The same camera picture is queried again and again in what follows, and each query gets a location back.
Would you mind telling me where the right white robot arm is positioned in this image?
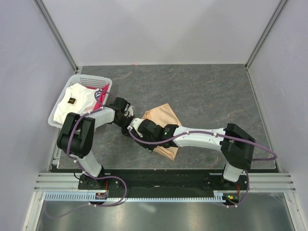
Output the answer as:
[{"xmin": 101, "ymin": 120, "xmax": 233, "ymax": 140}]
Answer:
[{"xmin": 128, "ymin": 118, "xmax": 256, "ymax": 190}]

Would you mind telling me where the peach satin napkin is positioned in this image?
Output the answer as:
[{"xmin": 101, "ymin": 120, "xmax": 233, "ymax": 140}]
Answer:
[{"xmin": 142, "ymin": 103, "xmax": 181, "ymax": 161}]

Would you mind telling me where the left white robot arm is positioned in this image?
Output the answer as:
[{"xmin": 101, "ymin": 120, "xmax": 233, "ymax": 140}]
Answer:
[{"xmin": 57, "ymin": 97, "xmax": 134, "ymax": 189}]

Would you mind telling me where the left aluminium frame post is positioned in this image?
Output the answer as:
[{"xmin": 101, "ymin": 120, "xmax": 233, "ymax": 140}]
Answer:
[{"xmin": 33, "ymin": 0, "xmax": 79, "ymax": 74}]

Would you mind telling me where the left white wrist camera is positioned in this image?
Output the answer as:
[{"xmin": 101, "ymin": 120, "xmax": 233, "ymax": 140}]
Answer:
[{"xmin": 124, "ymin": 106, "xmax": 134, "ymax": 117}]

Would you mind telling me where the right aluminium frame post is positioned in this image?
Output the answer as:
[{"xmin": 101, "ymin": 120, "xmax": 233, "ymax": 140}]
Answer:
[{"xmin": 244, "ymin": 0, "xmax": 288, "ymax": 71}]

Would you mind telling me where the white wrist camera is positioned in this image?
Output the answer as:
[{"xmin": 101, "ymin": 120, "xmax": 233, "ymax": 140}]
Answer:
[
  {"xmin": 128, "ymin": 118, "xmax": 144, "ymax": 137},
  {"xmin": 124, "ymin": 106, "xmax": 134, "ymax": 117}
]

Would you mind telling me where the pink cloth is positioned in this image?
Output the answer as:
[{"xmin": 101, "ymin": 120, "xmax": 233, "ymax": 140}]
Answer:
[{"xmin": 93, "ymin": 84, "xmax": 110, "ymax": 111}]

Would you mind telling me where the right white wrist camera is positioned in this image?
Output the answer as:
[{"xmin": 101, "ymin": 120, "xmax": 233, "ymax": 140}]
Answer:
[{"xmin": 128, "ymin": 118, "xmax": 144, "ymax": 137}]

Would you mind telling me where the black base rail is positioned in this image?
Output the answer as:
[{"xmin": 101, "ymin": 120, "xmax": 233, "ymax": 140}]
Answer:
[{"xmin": 78, "ymin": 169, "xmax": 248, "ymax": 197}]

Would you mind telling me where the white cloth with logo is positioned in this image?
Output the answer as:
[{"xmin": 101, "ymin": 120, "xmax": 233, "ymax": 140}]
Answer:
[{"xmin": 53, "ymin": 83, "xmax": 97, "ymax": 125}]

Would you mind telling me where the aluminium frame post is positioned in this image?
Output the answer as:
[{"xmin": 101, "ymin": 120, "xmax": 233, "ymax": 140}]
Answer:
[
  {"xmin": 244, "ymin": 0, "xmax": 288, "ymax": 71},
  {"xmin": 33, "ymin": 0, "xmax": 79, "ymax": 74}
]

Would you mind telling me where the light blue cable duct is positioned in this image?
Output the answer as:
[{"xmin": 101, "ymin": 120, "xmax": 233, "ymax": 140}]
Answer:
[{"xmin": 44, "ymin": 192, "xmax": 226, "ymax": 203}]

